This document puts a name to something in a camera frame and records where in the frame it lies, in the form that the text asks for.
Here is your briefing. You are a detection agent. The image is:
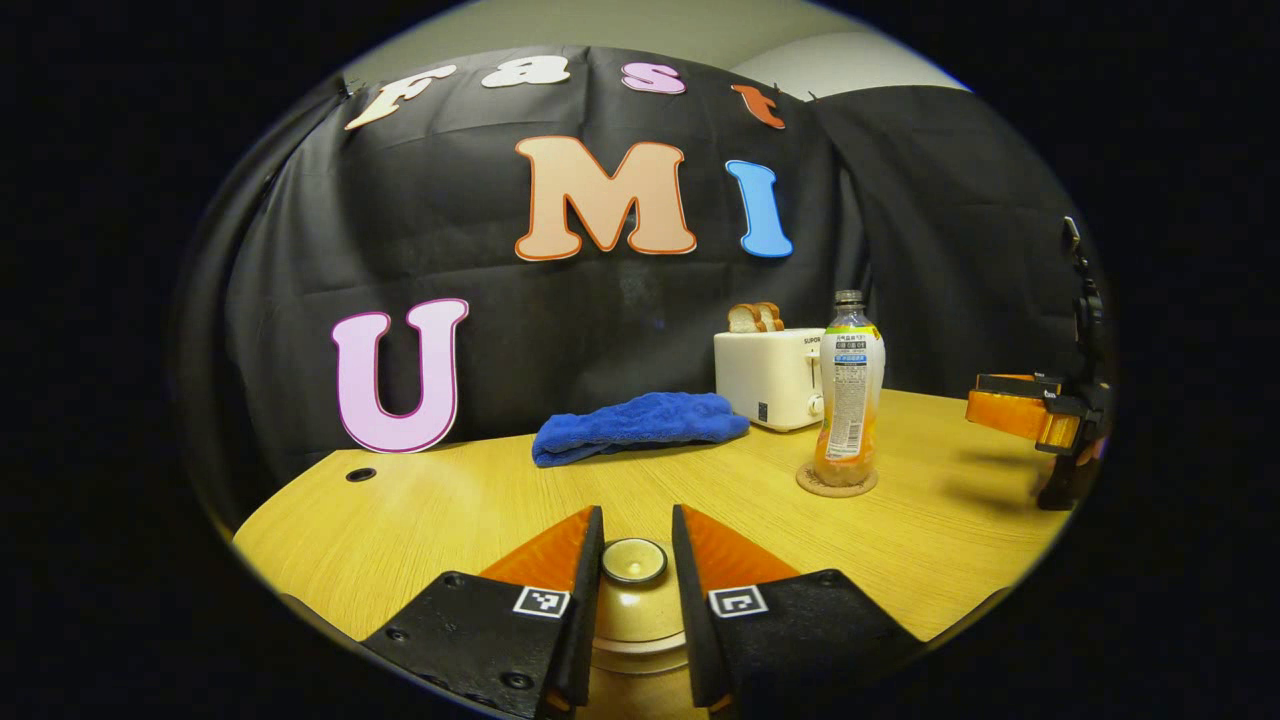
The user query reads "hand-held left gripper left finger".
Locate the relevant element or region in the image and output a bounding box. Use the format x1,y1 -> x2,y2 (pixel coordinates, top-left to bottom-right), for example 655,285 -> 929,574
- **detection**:
360,505 -> 606,720

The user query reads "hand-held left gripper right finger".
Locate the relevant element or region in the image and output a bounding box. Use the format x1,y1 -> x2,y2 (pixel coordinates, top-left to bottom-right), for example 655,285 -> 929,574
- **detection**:
672,503 -> 926,713

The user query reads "beige teacup lid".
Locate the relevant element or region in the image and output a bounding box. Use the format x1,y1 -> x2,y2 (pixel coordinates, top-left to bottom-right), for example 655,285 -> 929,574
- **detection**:
592,537 -> 689,646

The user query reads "clear plastic water bottle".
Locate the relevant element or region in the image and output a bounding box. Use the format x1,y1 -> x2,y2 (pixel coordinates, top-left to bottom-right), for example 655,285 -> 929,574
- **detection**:
813,290 -> 887,488

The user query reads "round cork coaster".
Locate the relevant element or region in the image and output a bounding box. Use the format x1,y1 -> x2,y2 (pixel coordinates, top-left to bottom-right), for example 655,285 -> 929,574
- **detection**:
796,460 -> 880,498

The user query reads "blue towel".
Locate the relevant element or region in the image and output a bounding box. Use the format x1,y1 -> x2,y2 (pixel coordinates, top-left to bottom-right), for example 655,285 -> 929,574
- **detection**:
532,392 -> 751,468

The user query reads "cream toaster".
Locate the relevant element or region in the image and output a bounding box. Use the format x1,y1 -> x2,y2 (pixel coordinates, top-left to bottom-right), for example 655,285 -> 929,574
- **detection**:
714,327 -> 827,433

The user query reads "black backdrop cloth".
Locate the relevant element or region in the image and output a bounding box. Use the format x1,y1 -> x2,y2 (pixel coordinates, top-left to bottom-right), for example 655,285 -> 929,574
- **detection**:
180,45 -> 1111,521

